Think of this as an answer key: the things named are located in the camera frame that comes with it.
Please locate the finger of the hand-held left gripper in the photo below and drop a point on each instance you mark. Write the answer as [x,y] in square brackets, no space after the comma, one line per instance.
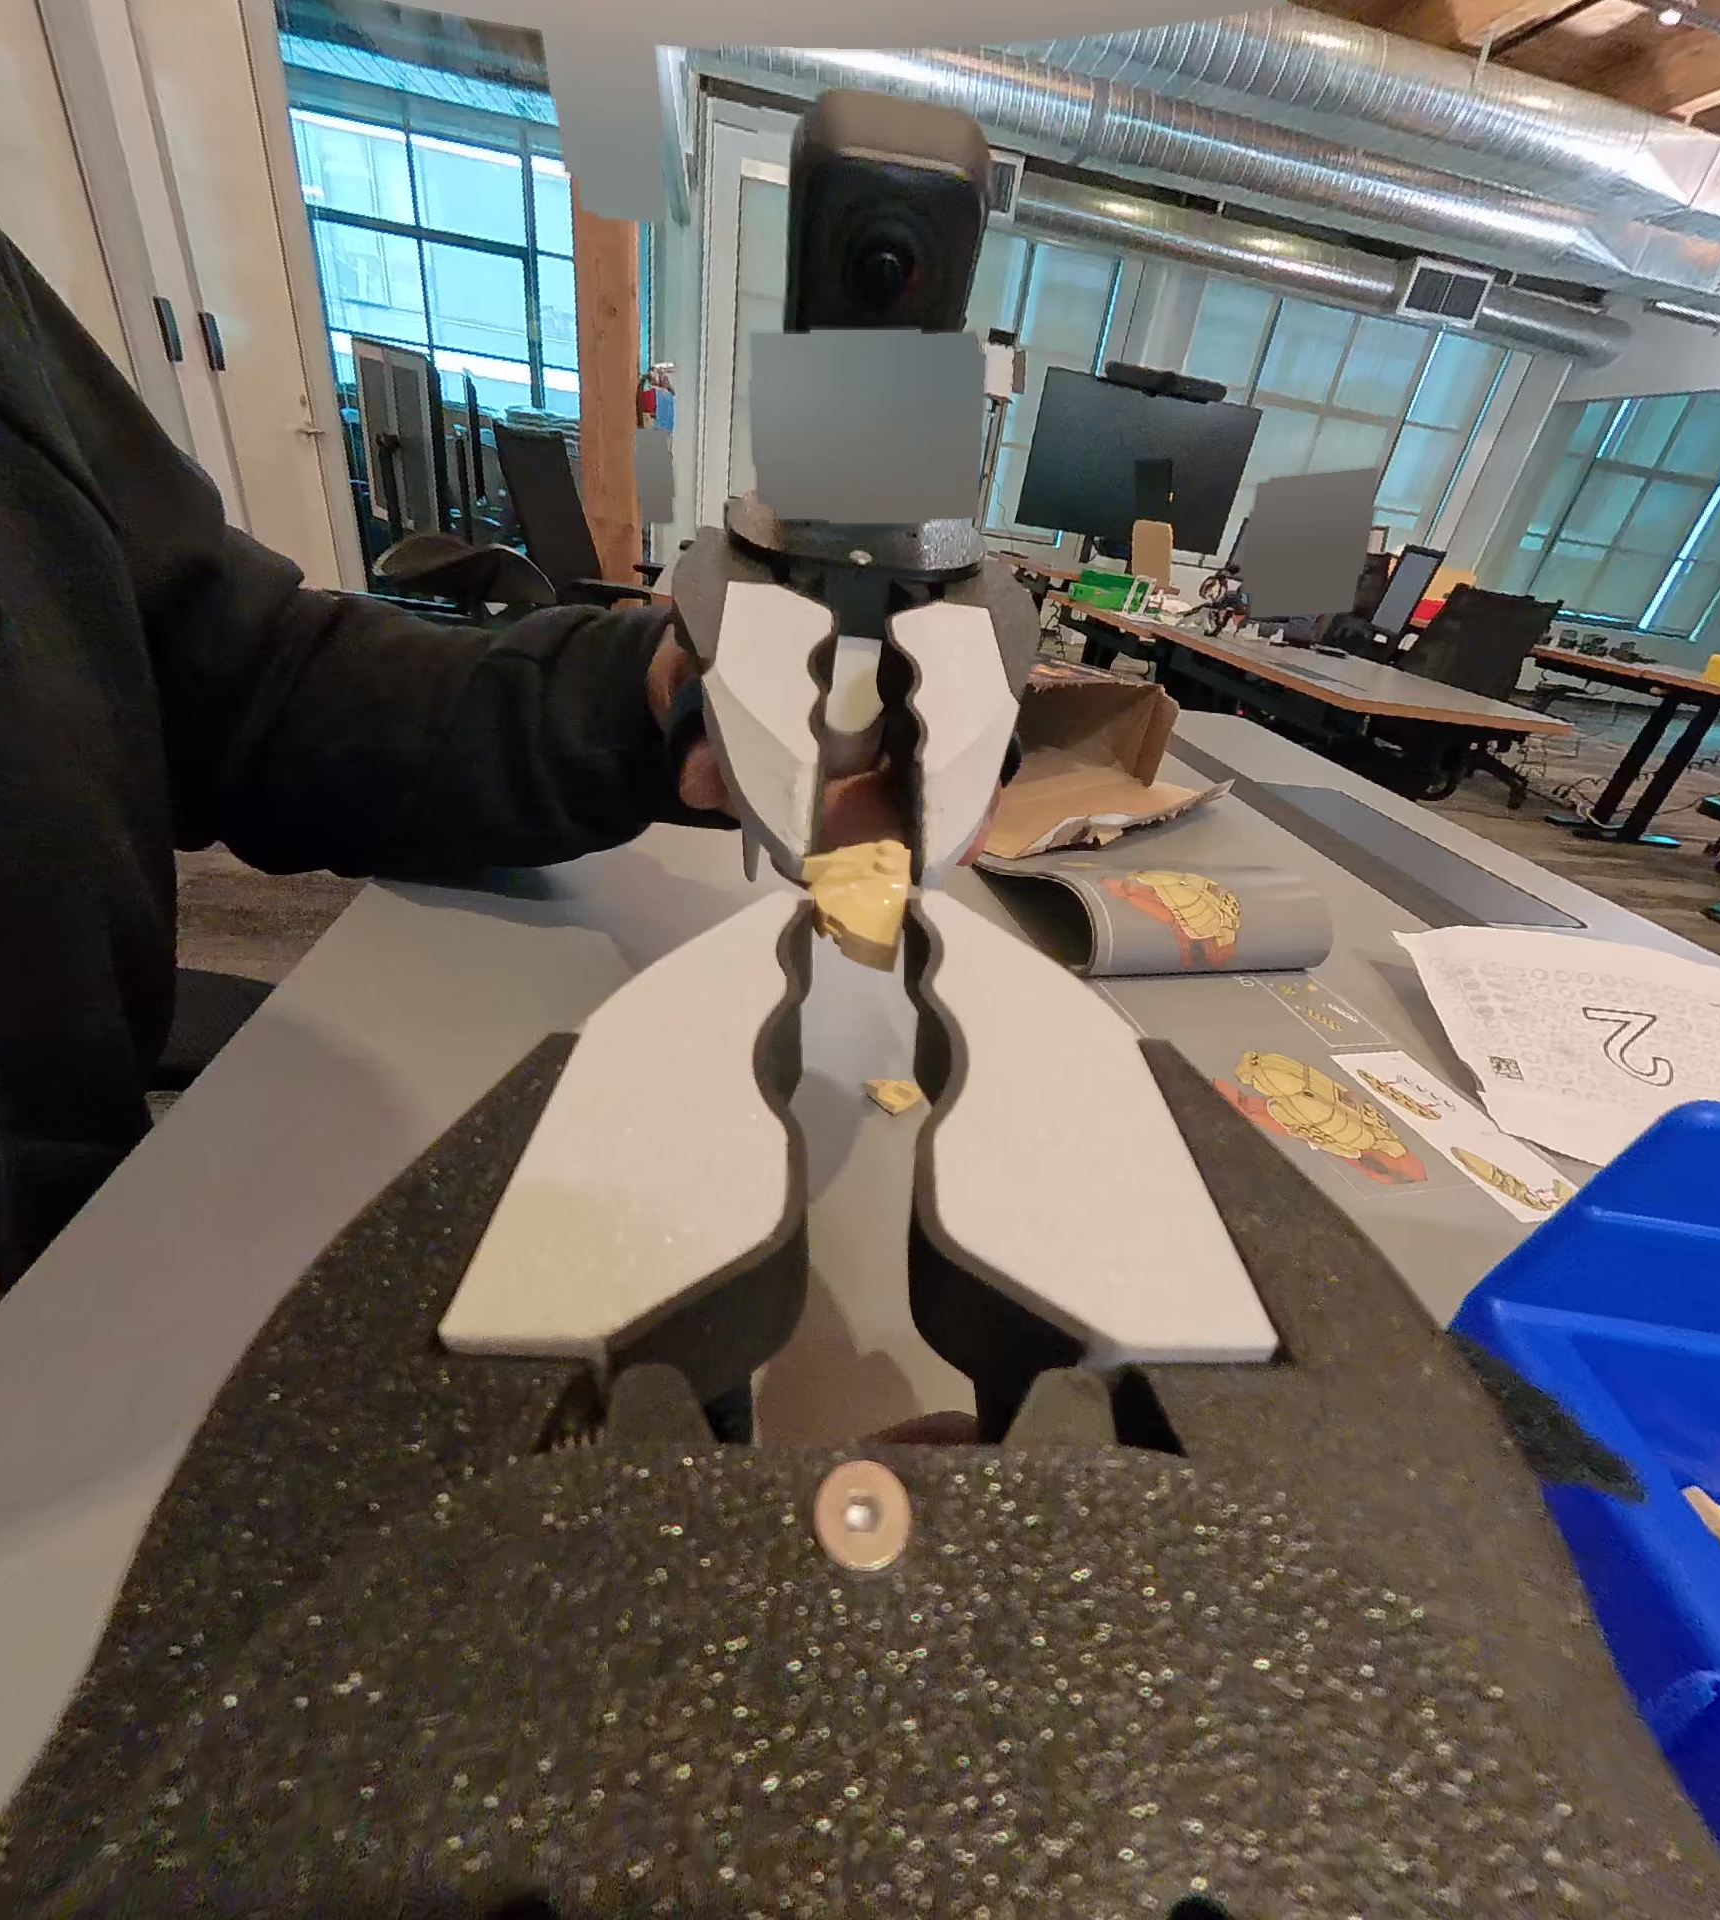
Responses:
[965,704]
[763,704]

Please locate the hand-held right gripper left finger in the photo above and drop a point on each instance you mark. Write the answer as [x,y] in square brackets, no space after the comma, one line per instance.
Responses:
[634,1184]

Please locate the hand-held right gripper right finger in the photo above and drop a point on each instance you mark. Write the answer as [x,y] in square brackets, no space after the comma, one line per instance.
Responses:
[1085,1200]

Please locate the tan curved brick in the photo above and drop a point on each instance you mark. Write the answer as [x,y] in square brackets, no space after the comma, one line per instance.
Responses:
[895,1095]

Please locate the tan brick assembly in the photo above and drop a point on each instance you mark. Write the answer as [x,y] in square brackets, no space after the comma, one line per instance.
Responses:
[861,909]

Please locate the person's left forearm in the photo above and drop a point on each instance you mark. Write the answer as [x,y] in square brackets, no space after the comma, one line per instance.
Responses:
[424,721]

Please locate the long desk with wooden edge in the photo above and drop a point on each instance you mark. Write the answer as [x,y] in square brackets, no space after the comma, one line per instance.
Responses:
[1655,674]
[1325,674]

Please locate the grey desk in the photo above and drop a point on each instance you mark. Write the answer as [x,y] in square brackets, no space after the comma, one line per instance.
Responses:
[200,1125]

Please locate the person's left hand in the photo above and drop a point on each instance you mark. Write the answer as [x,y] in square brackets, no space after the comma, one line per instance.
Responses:
[861,810]

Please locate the open cardboard set box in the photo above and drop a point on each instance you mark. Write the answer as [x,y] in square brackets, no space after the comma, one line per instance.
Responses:
[1085,735]

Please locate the green box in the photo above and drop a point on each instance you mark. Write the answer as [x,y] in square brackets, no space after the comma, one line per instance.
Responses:
[1109,590]

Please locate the large black display screen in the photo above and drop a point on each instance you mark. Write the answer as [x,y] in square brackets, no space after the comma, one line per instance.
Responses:
[1131,450]

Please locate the grey instruction booklet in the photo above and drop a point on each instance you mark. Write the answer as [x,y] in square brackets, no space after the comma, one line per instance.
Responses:
[1251,938]

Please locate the white printed paper sheet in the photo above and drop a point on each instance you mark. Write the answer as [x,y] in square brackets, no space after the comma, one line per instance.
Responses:
[1550,1020]

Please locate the blue plastic storage bin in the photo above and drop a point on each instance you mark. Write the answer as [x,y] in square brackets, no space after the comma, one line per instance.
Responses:
[1624,1304]

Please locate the wooden support post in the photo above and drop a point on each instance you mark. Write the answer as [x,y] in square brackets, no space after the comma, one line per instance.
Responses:
[609,390]

